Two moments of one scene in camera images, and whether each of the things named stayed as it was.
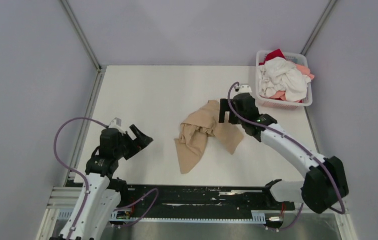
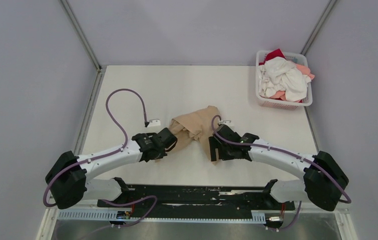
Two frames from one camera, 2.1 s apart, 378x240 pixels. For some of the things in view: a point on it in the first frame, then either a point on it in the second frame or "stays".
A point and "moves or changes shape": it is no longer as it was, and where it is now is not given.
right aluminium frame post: (313, 36) stays
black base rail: (160, 198) stays
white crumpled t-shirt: (278, 74) stays
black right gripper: (224, 107) → (215, 145)
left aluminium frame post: (81, 34) stays
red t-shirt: (277, 53) stays
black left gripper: (140, 142) → (163, 153)
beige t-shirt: (195, 129) moves or changes shape
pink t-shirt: (281, 95) stays
